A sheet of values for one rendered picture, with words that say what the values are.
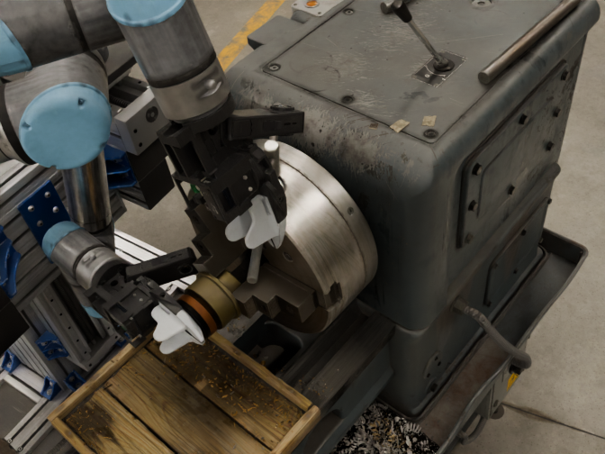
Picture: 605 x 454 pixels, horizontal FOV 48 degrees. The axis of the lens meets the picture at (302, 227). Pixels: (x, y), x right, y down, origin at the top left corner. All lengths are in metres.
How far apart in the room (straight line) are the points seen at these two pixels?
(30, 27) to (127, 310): 0.47
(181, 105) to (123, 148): 0.78
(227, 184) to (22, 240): 0.83
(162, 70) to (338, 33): 0.63
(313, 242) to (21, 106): 0.44
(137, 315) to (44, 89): 0.35
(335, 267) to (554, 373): 1.36
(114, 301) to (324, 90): 0.47
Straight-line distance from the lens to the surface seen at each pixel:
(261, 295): 1.03
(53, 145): 0.97
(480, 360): 1.62
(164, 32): 0.66
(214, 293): 1.03
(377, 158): 1.01
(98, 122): 0.96
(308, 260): 0.97
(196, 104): 0.69
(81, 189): 1.24
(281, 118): 0.77
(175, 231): 2.71
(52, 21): 0.76
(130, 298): 1.08
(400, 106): 1.08
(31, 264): 1.53
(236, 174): 0.73
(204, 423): 1.19
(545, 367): 2.28
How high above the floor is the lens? 1.92
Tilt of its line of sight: 47 degrees down
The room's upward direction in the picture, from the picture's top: 9 degrees counter-clockwise
